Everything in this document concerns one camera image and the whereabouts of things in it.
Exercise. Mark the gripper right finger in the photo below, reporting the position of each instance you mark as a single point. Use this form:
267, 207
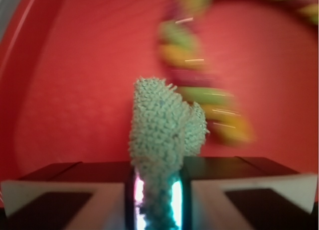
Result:
246, 193

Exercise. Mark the multicolour twisted rope toy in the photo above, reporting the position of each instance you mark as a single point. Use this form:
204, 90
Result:
179, 50

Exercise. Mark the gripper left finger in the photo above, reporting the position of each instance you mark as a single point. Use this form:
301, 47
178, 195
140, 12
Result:
71, 196

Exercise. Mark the light blue terry cloth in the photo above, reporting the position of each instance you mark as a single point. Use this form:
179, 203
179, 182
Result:
164, 130

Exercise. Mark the orange plastic tray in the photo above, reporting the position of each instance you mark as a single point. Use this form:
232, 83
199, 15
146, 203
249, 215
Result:
67, 69

